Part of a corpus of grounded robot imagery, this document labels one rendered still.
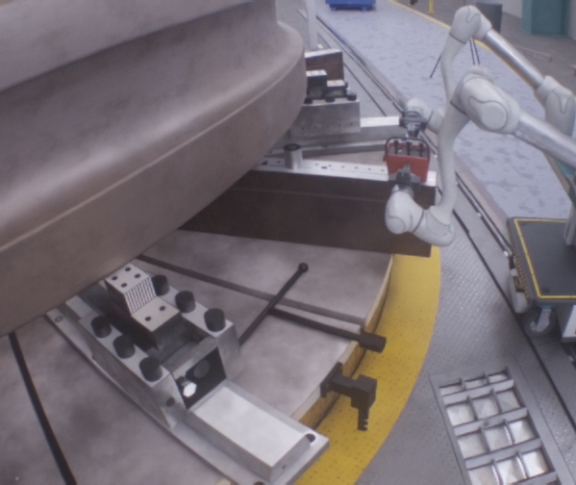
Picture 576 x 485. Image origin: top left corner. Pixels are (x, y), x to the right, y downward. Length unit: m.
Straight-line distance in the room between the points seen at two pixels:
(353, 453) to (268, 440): 0.57
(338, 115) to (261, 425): 2.14
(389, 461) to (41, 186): 1.57
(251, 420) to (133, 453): 0.46
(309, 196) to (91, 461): 1.50
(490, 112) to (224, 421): 1.22
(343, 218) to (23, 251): 1.49
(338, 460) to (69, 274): 1.21
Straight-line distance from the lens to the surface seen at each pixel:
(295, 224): 2.43
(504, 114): 1.51
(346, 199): 2.29
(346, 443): 2.04
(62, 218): 1.43
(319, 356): 1.93
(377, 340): 1.92
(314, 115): 3.17
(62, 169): 1.52
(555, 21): 11.27
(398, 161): 2.16
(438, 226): 1.89
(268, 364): 1.92
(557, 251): 2.60
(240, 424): 1.56
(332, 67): 4.49
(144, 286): 1.55
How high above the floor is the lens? 1.73
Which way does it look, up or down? 34 degrees down
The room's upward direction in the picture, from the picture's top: 5 degrees counter-clockwise
